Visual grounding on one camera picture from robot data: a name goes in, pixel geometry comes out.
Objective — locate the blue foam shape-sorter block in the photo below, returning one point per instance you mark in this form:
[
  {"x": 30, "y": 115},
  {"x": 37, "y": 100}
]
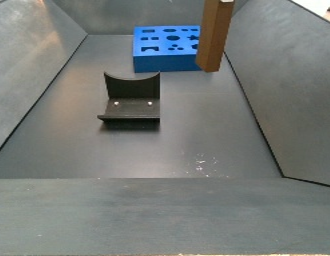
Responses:
[{"x": 165, "y": 48}]

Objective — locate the dark grey curved fixture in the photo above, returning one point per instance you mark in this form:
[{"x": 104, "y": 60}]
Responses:
[{"x": 133, "y": 98}]

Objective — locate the brown arch block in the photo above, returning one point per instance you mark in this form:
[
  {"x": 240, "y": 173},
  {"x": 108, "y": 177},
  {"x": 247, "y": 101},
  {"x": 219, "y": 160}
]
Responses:
[{"x": 215, "y": 25}]

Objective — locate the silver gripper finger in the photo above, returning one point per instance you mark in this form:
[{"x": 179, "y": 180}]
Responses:
[{"x": 227, "y": 1}]

